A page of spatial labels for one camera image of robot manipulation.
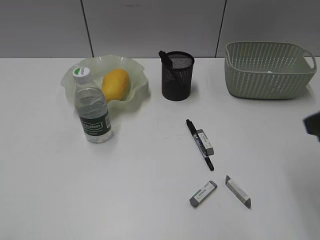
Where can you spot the black marker pen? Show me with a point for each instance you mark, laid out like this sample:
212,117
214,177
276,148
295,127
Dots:
199,143
169,65

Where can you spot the yellow mango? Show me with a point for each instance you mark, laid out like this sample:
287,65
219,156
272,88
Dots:
115,85

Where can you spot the white grey eraser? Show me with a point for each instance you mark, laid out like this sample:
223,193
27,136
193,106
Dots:
238,191
203,193
206,143

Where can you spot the clear water bottle green label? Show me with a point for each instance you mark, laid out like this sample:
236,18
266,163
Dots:
91,106

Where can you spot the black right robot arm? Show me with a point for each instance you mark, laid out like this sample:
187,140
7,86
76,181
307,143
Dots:
312,125

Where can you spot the black mesh pen holder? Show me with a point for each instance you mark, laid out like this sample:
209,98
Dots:
183,64

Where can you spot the light green plastic basket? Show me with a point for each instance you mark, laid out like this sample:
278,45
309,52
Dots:
246,64

